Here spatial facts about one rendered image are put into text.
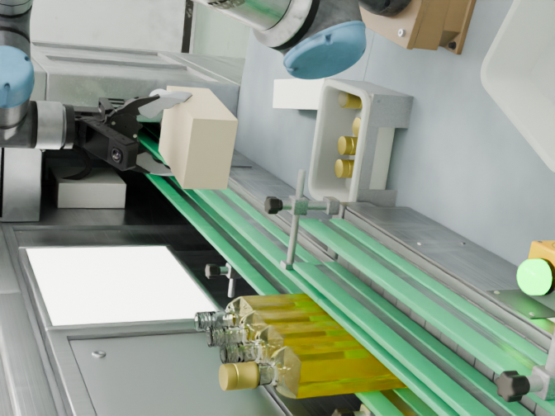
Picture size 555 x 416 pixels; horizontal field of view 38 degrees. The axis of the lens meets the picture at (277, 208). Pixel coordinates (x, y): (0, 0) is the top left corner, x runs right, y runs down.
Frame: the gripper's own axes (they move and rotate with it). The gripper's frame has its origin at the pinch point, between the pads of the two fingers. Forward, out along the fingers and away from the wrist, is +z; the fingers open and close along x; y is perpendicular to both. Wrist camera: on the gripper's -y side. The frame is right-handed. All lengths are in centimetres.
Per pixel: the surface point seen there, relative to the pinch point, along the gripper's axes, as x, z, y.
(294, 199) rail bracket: 4.3, 14.3, -15.1
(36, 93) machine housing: 17, -16, 69
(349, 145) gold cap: 0.1, 30.3, -0.8
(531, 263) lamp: -7, 26, -56
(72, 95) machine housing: 17, -8, 69
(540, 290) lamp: -4, 27, -58
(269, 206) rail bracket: 5.4, 10.1, -15.5
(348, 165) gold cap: 3.8, 30.8, -1.2
